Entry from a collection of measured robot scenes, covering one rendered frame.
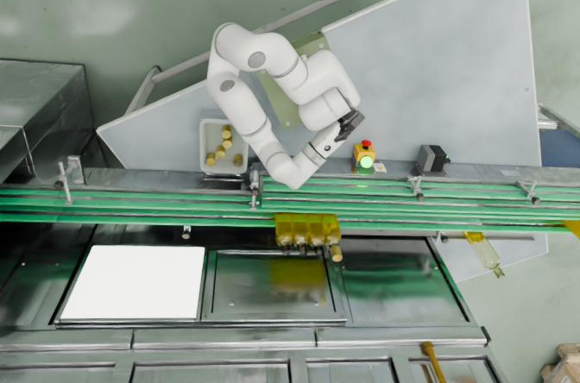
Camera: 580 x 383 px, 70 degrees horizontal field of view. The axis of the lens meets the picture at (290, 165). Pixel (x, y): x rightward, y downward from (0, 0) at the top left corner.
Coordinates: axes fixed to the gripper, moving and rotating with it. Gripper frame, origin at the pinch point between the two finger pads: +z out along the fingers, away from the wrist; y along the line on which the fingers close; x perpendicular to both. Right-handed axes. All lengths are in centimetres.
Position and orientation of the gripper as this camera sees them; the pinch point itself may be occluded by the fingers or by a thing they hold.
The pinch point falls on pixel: (355, 112)
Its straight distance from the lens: 119.9
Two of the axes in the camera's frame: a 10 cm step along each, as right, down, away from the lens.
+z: 6.9, -7.1, -1.6
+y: -1.2, -3.2, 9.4
